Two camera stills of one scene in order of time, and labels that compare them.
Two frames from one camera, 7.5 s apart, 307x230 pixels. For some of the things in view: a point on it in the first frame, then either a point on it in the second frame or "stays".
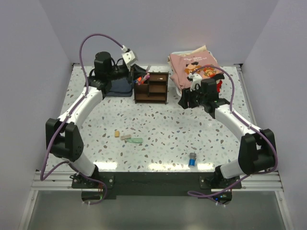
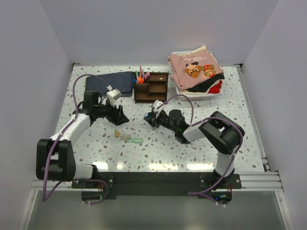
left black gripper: (135, 71) to (117, 116)
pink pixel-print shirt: (183, 64) stays
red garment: (218, 85) stays
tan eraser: (125, 137) stays
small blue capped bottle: (192, 161) to (147, 116)
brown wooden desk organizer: (154, 89) stays
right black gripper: (186, 96) to (154, 122)
